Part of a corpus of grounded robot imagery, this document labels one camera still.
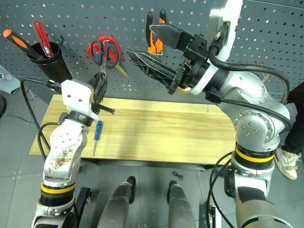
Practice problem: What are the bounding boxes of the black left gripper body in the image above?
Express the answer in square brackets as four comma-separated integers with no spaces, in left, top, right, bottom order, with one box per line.
[88,77,105,114]

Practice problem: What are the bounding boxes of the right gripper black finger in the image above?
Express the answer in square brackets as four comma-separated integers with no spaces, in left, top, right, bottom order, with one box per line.
[149,23,196,50]
[125,48,189,95]

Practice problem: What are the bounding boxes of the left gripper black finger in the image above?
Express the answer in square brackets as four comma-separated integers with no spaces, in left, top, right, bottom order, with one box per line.
[95,72,108,102]
[99,104,116,115]

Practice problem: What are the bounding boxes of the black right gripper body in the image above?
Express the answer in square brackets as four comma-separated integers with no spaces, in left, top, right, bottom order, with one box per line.
[177,31,215,91]

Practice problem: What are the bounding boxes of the red and black scissors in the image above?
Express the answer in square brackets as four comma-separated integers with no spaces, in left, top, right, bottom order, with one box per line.
[87,35,130,78]

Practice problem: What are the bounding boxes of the grey perforated pegboard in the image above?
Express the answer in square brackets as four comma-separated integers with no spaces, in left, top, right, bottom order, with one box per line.
[0,0,304,105]

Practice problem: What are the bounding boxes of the orange and black pliers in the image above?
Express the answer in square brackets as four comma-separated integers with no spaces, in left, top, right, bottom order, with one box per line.
[145,9,167,55]

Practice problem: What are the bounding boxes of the black tool holder cup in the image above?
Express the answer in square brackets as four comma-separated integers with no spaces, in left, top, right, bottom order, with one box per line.
[27,42,73,83]

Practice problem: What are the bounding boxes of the orange and black screwdriver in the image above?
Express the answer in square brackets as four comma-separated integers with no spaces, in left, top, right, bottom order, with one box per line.
[2,28,40,58]

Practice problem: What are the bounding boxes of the dark rounded robot leg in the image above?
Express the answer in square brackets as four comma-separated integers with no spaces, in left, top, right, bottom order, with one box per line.
[167,180,197,228]
[100,176,136,228]

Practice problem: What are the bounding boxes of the dark trouser leg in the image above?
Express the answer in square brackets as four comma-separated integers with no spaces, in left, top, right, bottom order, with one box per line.
[283,82,304,155]

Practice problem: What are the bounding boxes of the white sneaker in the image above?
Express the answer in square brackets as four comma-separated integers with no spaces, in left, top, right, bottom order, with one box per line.
[275,147,303,181]

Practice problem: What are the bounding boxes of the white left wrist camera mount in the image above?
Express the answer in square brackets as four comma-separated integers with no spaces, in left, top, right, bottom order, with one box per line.
[60,80,99,121]

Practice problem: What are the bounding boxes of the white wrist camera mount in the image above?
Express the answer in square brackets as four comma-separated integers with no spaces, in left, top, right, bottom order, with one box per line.
[60,80,99,121]
[189,0,243,96]

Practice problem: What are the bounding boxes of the blue handled screwdriver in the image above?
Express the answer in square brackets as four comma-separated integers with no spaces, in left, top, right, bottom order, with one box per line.
[92,120,104,157]

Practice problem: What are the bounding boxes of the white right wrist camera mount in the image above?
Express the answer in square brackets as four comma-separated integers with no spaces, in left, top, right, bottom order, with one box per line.
[189,0,243,96]

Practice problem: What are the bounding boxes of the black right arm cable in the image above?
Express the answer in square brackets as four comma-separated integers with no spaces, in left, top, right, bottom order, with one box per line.
[206,44,293,134]

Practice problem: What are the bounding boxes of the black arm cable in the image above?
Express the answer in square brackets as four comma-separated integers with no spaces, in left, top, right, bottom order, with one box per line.
[206,44,293,134]
[20,79,63,162]

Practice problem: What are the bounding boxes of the black table frame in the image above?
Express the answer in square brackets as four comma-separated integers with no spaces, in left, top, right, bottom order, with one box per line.
[80,158,208,172]

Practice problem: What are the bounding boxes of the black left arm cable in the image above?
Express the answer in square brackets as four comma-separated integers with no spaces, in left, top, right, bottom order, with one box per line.
[20,79,63,162]

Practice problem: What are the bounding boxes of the red handled screwdriver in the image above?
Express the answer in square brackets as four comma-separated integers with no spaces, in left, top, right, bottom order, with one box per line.
[31,21,55,58]

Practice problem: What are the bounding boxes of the thin black floor cable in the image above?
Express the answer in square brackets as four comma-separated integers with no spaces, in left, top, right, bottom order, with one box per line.
[206,153,238,228]

